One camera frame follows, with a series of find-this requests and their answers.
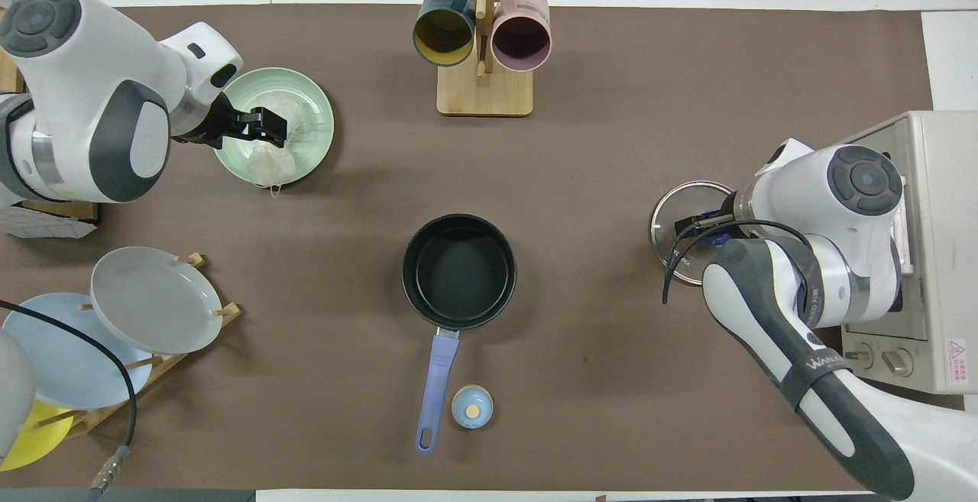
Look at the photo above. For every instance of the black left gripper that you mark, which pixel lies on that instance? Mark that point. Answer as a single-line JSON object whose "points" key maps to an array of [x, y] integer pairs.
{"points": [[229, 126]]}

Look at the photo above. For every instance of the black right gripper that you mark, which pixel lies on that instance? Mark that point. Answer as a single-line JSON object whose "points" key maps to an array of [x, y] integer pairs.
{"points": [[699, 224]]}

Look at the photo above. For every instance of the glass pot lid blue knob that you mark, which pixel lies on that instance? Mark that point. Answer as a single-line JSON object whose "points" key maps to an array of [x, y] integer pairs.
{"points": [[688, 200]]}

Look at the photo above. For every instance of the white vermicelli bundle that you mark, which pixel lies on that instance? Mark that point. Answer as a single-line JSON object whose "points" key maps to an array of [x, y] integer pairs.
{"points": [[267, 166]]}

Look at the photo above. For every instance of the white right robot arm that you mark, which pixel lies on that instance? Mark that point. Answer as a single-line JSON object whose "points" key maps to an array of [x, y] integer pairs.
{"points": [[825, 204]]}

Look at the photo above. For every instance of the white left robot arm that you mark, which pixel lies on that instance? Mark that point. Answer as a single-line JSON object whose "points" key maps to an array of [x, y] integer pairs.
{"points": [[84, 82]]}

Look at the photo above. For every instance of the light green plate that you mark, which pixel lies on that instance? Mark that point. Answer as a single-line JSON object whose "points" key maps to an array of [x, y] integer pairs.
{"points": [[306, 89]]}

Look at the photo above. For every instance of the grey plate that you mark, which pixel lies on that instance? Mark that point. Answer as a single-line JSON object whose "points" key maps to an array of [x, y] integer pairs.
{"points": [[153, 299]]}

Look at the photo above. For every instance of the light blue plate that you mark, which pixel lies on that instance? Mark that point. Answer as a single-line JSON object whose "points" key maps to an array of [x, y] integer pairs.
{"points": [[61, 364]]}

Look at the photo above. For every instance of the wooden plate rack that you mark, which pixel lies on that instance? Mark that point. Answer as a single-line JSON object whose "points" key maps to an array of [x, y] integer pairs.
{"points": [[92, 418]]}

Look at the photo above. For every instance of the yellow plate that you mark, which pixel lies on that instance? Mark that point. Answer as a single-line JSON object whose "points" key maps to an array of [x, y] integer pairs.
{"points": [[38, 441]]}

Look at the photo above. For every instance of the brown table mat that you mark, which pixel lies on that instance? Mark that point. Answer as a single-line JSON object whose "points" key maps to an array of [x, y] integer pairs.
{"points": [[611, 143]]}

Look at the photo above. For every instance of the dark teal mug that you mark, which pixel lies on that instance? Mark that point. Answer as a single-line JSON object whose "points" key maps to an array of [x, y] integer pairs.
{"points": [[443, 32]]}

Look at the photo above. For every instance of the wooden mug tree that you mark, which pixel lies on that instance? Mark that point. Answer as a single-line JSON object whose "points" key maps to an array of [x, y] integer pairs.
{"points": [[485, 97]]}

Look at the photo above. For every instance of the beige toaster oven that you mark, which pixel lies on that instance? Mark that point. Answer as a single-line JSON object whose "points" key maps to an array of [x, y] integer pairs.
{"points": [[940, 257]]}

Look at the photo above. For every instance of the pink mug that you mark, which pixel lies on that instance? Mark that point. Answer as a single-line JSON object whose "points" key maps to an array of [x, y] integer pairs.
{"points": [[521, 40]]}

